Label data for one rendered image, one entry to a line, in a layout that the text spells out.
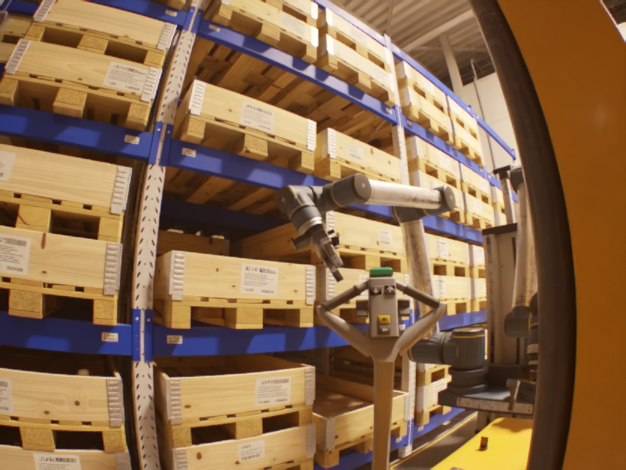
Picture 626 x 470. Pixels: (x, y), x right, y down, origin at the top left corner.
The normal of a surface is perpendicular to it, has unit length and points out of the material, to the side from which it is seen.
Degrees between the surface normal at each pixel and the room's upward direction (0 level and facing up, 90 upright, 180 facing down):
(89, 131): 90
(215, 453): 90
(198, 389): 90
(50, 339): 90
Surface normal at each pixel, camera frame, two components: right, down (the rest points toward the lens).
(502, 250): -0.79, -0.13
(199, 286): 0.62, -0.16
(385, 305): -0.09, -0.47
